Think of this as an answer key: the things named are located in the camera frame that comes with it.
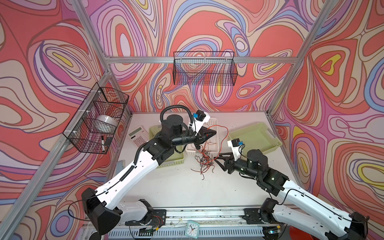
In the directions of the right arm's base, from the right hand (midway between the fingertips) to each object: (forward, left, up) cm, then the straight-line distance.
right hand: (217, 160), depth 71 cm
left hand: (+4, +2, +17) cm, 17 cm away
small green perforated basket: (+9, +21, -15) cm, 27 cm away
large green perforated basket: (+28, -34, -21) cm, 49 cm away
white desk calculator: (+26, +48, -14) cm, 56 cm away
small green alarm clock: (-26, +13, -19) cm, 35 cm away
